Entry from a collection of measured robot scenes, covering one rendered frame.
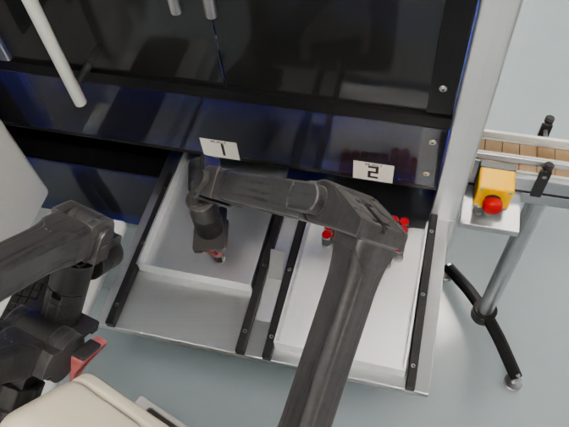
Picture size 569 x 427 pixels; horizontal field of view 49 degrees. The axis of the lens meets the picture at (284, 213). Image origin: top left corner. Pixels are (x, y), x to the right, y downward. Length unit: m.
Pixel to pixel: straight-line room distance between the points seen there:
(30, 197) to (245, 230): 0.55
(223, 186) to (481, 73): 0.47
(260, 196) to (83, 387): 0.37
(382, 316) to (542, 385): 1.07
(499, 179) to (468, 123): 0.20
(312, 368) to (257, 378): 1.44
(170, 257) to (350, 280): 0.74
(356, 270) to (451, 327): 1.57
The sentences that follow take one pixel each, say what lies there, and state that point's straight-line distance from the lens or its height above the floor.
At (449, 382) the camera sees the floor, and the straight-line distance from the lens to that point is 2.21.
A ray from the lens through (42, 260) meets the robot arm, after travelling 0.82.
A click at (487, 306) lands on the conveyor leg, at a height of 0.21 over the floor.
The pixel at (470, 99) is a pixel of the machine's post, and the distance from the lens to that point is 1.14.
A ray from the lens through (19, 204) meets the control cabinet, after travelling 1.62.
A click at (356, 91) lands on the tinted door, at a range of 1.16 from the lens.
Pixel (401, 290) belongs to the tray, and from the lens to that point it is 1.34.
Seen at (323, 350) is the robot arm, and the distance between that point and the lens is 0.75.
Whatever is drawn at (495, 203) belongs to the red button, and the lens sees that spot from 1.32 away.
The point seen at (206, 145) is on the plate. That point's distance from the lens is 1.39.
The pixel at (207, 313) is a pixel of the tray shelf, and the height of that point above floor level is 0.88.
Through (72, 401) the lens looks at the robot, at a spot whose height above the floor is 1.35.
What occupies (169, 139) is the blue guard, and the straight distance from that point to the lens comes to 1.42.
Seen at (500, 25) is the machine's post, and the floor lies 1.43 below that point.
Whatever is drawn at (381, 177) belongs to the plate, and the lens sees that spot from 1.33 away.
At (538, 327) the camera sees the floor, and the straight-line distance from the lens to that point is 2.36.
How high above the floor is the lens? 2.07
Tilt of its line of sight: 57 degrees down
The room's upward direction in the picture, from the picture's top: 7 degrees counter-clockwise
